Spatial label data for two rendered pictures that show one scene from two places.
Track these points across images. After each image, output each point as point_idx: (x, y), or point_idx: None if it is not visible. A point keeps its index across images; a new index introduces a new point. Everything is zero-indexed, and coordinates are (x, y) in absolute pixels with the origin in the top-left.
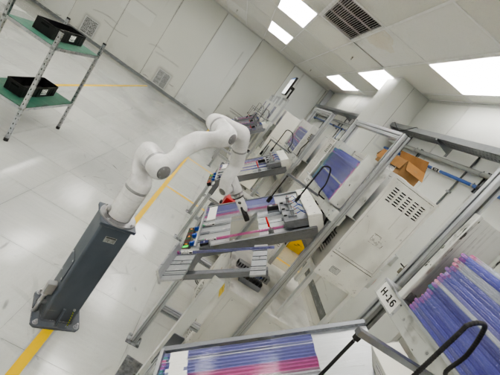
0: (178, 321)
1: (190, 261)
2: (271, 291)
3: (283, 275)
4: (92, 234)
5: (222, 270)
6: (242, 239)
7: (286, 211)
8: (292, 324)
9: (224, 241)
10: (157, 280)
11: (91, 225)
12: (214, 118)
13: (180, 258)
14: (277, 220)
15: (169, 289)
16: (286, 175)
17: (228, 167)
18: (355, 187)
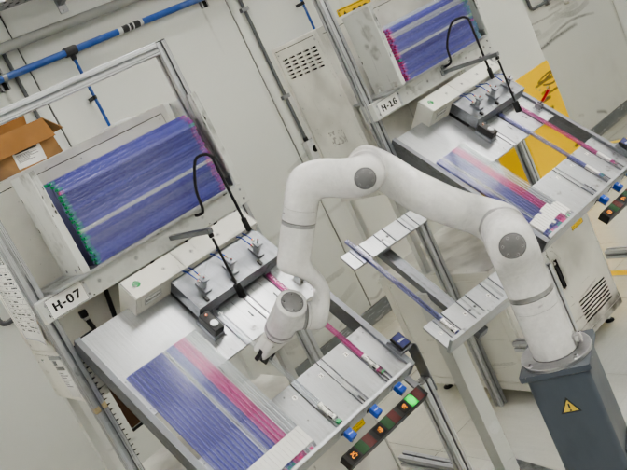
0: (473, 372)
1: (459, 299)
2: (313, 338)
3: None
4: (602, 368)
5: (423, 282)
6: (345, 305)
7: (241, 269)
8: (271, 381)
9: (360, 337)
10: None
11: (602, 391)
12: (377, 156)
13: (466, 320)
14: (247, 300)
15: (453, 429)
16: (212, 236)
17: (314, 269)
18: (212, 145)
